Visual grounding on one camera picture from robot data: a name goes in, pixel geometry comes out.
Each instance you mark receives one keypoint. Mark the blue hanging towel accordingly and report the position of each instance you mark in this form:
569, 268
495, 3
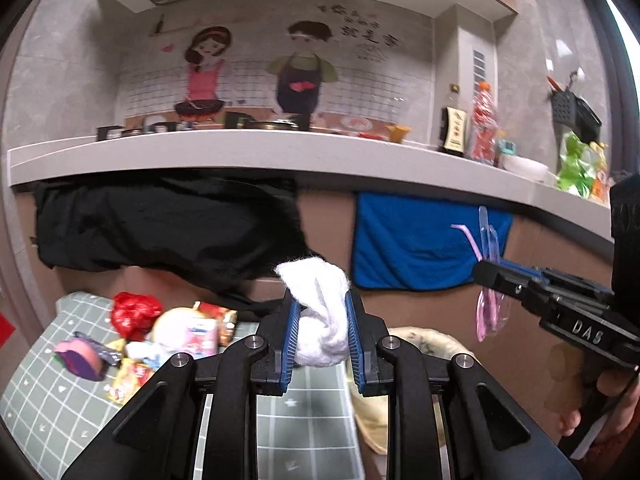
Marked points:
413, 244

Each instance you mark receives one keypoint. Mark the gas stove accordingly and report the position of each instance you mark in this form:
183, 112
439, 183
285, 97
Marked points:
225, 120

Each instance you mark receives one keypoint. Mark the round yellow-rimmed pad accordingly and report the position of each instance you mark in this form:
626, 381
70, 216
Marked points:
170, 327

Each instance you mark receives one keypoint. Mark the red crumpled plastic bag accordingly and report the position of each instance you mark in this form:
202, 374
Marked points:
133, 316

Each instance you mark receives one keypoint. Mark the green plastic bag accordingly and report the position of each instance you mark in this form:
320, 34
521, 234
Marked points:
578, 166

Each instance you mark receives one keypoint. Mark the person's right hand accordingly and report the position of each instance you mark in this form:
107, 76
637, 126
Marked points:
621, 389

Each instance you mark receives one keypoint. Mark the yellow snack wrapper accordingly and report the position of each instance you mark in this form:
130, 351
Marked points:
130, 378

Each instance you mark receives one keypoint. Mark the white tissue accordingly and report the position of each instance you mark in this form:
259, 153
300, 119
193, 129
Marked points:
321, 289

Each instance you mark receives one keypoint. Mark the black gold bottle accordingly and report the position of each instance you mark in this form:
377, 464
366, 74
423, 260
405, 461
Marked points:
452, 124

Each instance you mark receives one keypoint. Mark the purple pink sponge cloth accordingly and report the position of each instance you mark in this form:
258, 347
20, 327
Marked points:
86, 358

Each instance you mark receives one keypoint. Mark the pink plastic hook hanger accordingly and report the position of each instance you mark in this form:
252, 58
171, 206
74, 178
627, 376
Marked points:
492, 308

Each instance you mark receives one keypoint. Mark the white bowl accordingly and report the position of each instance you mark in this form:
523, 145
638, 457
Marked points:
524, 167

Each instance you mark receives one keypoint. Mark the black hanging bag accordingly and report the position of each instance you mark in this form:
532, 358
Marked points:
216, 233

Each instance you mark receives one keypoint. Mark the red snack wrapper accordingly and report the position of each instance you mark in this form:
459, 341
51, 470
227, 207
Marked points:
225, 318

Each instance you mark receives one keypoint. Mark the red packaged bottle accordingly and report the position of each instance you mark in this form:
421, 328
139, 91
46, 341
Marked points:
484, 125

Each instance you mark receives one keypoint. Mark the grey kitchen countertop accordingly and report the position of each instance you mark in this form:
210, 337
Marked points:
308, 153

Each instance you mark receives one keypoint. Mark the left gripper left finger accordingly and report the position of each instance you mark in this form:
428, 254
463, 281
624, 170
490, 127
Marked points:
272, 373

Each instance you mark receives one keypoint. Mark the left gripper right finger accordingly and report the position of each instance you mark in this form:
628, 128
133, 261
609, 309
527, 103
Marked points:
372, 375

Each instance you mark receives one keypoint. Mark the cartoon couple wall sticker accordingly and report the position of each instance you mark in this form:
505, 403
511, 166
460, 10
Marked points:
350, 65

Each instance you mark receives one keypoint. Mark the black utensil basket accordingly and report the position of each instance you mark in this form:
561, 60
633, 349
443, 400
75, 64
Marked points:
572, 111

